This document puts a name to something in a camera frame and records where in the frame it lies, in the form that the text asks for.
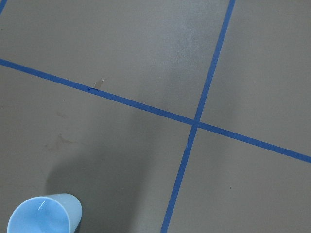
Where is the light blue plastic cup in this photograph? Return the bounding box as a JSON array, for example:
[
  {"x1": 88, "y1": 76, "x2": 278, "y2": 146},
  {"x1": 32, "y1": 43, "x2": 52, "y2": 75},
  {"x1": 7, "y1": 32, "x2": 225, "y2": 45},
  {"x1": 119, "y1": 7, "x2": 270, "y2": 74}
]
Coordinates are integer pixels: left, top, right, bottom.
[{"x1": 7, "y1": 193, "x2": 83, "y2": 233}]

